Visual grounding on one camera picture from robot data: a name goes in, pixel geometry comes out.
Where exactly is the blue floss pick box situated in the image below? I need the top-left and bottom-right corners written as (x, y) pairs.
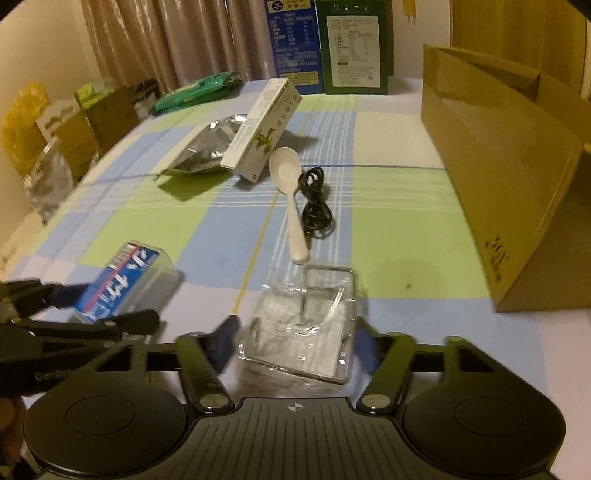
top-left (73, 241), bottom-right (182, 324)

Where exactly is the clear plastic packaging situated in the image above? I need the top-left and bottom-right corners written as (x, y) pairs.
top-left (238, 264), bottom-right (358, 385)

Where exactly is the black cable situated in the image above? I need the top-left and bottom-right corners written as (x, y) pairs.
top-left (297, 166), bottom-right (337, 240)

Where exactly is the silver foil pouch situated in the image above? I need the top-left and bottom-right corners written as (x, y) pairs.
top-left (152, 114), bottom-right (246, 177)

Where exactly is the white plastic spoon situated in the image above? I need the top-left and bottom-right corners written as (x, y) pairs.
top-left (269, 147), bottom-right (308, 265)

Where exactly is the long white medicine box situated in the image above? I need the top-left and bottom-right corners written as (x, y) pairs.
top-left (221, 78), bottom-right (301, 183)

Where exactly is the person's left hand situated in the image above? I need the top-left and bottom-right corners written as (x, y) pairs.
top-left (0, 397), bottom-right (26, 466)

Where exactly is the white crumpled plastic bag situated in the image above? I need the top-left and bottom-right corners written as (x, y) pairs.
top-left (23, 136), bottom-right (74, 224)

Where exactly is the yellow plastic bag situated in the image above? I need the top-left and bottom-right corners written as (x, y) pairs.
top-left (1, 81), bottom-right (50, 178)

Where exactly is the brown cardboard box on floor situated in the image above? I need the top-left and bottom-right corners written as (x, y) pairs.
top-left (36, 87), bottom-right (139, 183)

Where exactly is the tablecloth checked pastel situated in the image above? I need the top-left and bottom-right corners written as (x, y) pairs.
top-left (9, 79), bottom-right (590, 409)

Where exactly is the green wet wipes pack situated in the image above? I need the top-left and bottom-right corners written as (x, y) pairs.
top-left (150, 71), bottom-right (242, 116)

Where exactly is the beige curtain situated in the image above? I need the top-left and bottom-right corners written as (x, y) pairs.
top-left (81, 0), bottom-right (276, 92)

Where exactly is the green carton with label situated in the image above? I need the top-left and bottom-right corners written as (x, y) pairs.
top-left (315, 1), bottom-right (389, 95)

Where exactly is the tall blue carton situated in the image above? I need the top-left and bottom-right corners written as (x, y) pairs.
top-left (263, 0), bottom-right (324, 94)

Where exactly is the wooden door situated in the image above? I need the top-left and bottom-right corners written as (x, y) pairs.
top-left (450, 0), bottom-right (590, 99)

